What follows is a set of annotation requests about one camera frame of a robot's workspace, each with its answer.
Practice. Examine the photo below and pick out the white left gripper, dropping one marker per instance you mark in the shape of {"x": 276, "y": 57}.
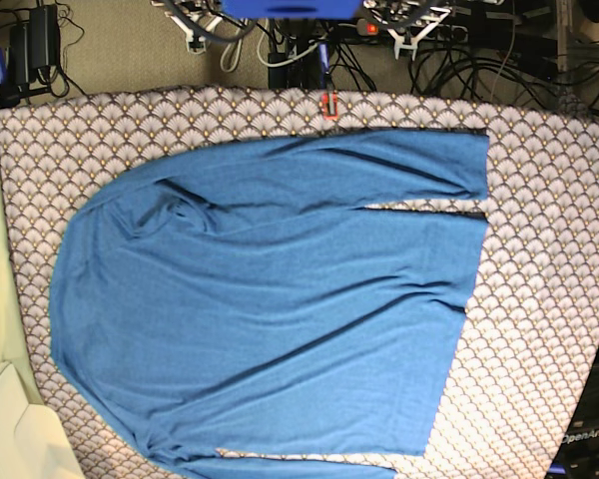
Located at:
{"x": 407, "y": 39}

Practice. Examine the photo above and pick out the blue long-sleeve T-shirt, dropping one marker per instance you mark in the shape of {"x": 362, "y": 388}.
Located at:
{"x": 242, "y": 310}

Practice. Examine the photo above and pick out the red and grey table clamp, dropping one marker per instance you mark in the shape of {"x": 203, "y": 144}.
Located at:
{"x": 329, "y": 105}

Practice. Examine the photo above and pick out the black power adapter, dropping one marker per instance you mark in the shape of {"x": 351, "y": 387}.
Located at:
{"x": 34, "y": 47}

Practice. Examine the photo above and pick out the fan-patterned table cloth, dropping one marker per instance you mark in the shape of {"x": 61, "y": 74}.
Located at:
{"x": 532, "y": 327}

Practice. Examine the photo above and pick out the black OpenArm base box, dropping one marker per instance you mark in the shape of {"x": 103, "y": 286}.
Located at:
{"x": 578, "y": 454}

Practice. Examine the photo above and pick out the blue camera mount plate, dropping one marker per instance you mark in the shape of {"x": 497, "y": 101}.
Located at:
{"x": 291, "y": 9}

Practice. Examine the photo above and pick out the black power strip red switch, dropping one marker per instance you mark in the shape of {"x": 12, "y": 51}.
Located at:
{"x": 444, "y": 31}

